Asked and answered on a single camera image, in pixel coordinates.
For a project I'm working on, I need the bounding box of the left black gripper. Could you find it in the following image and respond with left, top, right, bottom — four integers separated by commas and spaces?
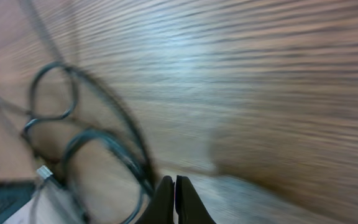
0, 180, 36, 224

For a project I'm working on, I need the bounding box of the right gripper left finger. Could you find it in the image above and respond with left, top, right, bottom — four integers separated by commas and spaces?
135, 175, 175, 224

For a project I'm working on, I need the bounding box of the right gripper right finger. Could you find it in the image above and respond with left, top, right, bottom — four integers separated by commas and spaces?
175, 175, 216, 224

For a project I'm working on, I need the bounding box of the thin black cable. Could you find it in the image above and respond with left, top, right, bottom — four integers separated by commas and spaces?
0, 0, 83, 125

